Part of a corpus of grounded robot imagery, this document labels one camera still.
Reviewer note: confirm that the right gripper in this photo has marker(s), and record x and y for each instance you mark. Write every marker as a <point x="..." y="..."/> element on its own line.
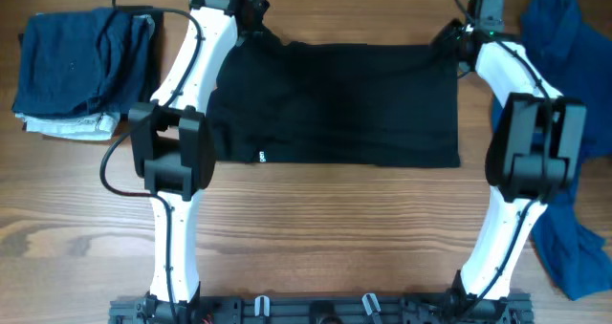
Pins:
<point x="447" y="39"/>

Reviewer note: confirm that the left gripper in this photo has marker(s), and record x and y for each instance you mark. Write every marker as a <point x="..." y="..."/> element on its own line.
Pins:
<point x="261" y="16"/>

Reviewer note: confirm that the black t-shirt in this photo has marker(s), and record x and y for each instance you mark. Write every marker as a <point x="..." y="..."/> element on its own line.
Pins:
<point x="385" y="105"/>

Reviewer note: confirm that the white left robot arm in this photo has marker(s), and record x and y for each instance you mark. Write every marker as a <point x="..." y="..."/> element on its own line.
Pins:
<point x="174" y="153"/>

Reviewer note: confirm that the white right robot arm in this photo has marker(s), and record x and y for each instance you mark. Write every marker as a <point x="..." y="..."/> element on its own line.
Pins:
<point x="533" y="156"/>

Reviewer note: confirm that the folded black garment in stack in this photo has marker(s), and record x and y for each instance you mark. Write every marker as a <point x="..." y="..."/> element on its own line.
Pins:
<point x="140" y="69"/>

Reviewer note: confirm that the folded navy blue garment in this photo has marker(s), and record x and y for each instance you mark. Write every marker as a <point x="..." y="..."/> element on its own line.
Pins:
<point x="70" y="63"/>

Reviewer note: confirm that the folded white garment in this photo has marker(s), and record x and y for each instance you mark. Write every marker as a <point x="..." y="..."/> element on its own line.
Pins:
<point x="94" y="127"/>

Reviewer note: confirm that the blue garment on right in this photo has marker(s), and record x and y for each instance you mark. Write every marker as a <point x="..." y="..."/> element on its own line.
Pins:
<point x="576" y="60"/>

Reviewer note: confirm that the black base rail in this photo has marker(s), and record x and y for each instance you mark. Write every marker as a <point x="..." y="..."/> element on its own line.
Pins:
<point x="368" y="308"/>

